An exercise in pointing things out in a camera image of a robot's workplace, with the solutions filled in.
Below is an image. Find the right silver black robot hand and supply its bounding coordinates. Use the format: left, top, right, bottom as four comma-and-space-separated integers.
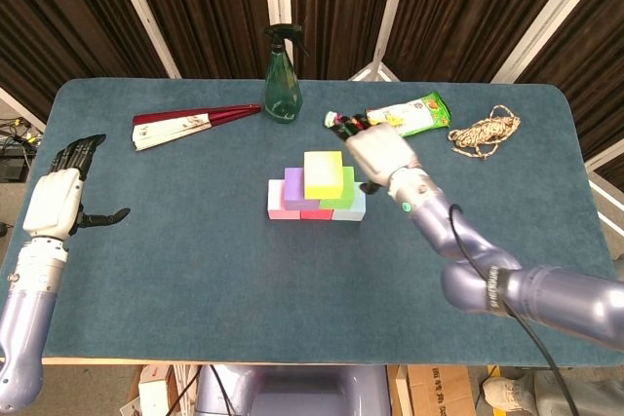
331, 113, 423, 196

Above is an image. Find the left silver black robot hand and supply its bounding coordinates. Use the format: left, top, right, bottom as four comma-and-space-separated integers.
22, 132, 132, 242

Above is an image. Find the green foam cube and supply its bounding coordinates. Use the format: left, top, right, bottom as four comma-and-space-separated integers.
319, 166, 356, 210

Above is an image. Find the light blue foam cube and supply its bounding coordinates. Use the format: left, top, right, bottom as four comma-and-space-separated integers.
331, 181, 367, 222

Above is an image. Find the yellow foam cube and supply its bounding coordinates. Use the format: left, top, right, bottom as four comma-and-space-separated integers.
303, 150, 345, 199

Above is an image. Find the purple foam cube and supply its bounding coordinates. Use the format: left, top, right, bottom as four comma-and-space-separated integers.
284, 167, 322, 212

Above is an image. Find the pink foam cube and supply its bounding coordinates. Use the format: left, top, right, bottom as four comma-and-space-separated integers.
267, 179, 302, 221

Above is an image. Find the white green snack packet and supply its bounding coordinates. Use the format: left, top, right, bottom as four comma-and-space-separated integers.
365, 91, 453, 139

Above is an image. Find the colourful feather shuttlecock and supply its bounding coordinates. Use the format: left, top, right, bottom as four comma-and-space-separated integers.
323, 110, 371, 137

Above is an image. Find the green spray bottle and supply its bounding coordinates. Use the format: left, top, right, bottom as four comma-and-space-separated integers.
263, 23, 310, 124

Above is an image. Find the folded red paper fan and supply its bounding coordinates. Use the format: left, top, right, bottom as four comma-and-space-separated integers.
132, 103, 263, 152

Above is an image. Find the blue felt table mat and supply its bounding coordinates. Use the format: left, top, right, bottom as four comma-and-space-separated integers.
0, 77, 624, 367

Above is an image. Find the white cardboard box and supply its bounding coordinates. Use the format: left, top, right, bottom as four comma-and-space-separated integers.
137, 364, 172, 416

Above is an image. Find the brown pleated curtain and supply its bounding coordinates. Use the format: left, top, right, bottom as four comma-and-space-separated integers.
0, 0, 624, 178

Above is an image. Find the brown cardboard box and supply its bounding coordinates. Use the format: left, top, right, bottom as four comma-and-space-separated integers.
407, 365, 477, 416

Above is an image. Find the lilac grey robot torso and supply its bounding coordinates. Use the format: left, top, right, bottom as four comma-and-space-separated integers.
194, 364, 391, 416

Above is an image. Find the white sneaker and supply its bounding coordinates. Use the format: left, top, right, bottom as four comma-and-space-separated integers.
482, 371, 537, 411

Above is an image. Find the black device with cables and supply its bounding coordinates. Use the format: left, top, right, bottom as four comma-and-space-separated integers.
0, 116, 43, 184

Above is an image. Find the beige rope bundle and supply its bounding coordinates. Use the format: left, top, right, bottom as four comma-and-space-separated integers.
447, 104, 522, 160

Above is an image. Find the black printed arm strap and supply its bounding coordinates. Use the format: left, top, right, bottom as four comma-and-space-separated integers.
480, 264, 506, 315

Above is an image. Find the black cable under table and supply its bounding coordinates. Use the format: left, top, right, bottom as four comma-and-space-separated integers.
167, 367, 202, 416

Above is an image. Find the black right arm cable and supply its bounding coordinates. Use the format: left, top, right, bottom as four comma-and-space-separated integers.
448, 204, 581, 416

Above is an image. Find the black cable on torso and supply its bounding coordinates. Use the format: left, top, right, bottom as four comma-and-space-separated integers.
209, 364, 235, 416

